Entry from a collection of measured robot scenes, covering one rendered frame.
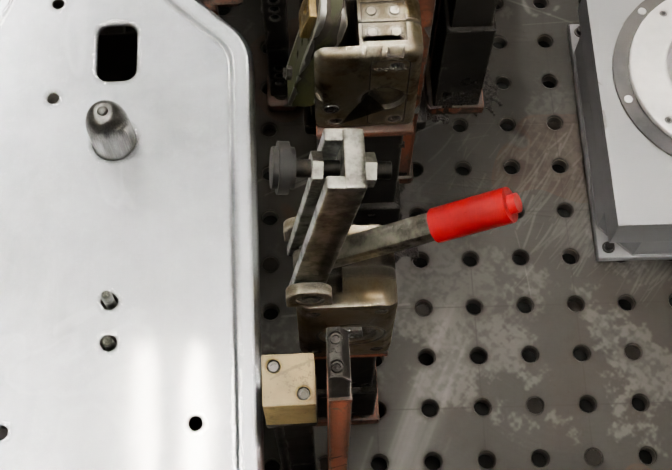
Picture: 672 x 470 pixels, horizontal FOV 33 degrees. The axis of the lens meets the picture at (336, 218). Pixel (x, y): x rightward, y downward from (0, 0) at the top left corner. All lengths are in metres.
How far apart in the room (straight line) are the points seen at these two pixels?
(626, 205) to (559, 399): 0.19
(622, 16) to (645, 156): 0.16
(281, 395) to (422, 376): 0.40
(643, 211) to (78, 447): 0.56
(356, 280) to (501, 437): 0.38
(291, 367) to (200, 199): 0.17
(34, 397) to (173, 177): 0.18
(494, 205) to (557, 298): 0.47
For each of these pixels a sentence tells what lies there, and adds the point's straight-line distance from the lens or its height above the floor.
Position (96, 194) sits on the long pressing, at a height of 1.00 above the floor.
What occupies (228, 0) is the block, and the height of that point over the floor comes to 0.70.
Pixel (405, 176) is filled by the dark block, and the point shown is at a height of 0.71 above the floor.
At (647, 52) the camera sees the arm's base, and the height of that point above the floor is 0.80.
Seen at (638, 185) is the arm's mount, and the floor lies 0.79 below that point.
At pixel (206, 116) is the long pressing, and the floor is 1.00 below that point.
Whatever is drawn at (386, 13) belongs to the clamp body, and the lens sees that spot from 0.81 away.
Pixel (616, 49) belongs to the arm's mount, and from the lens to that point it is 1.15.
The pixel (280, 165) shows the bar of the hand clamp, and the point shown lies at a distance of 0.59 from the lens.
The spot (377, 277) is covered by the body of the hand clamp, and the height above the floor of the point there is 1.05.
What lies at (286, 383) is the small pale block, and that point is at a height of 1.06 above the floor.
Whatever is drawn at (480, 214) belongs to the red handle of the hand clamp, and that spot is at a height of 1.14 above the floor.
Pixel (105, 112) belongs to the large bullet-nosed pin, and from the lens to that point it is 0.81.
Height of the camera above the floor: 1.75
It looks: 67 degrees down
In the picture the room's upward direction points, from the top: 1 degrees clockwise
